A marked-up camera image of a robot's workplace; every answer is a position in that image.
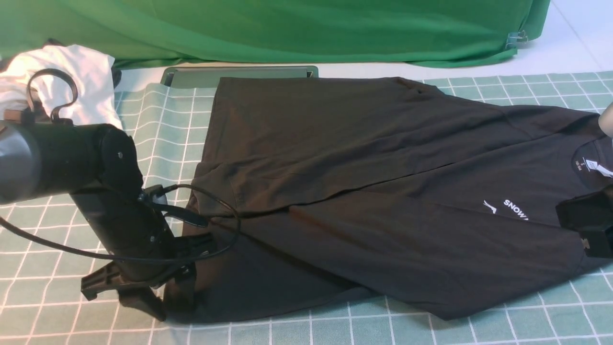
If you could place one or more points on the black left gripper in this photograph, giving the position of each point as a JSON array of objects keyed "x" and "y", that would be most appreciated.
[{"x": 136, "y": 234}]

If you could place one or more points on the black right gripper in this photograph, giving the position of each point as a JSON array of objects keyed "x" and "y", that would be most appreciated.
[{"x": 591, "y": 216}]

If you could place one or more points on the dark gray long-sleeve top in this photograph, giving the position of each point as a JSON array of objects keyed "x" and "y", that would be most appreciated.
[{"x": 352, "y": 188}]

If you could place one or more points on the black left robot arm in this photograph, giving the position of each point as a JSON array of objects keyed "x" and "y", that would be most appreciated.
[{"x": 96, "y": 165}]

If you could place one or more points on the green checkered tablecloth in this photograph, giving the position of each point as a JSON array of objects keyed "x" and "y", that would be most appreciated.
[{"x": 41, "y": 303}]

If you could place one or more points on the metal binder clip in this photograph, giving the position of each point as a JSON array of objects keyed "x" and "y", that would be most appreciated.
[{"x": 515, "y": 39}]

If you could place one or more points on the gray-green rectangular tray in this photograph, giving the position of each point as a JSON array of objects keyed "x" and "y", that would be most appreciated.
[{"x": 208, "y": 76}]

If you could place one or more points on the white crumpled garment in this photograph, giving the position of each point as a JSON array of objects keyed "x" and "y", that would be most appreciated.
[{"x": 88, "y": 68}]

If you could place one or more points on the green backdrop cloth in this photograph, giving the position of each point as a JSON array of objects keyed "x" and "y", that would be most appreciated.
[{"x": 148, "y": 33}]

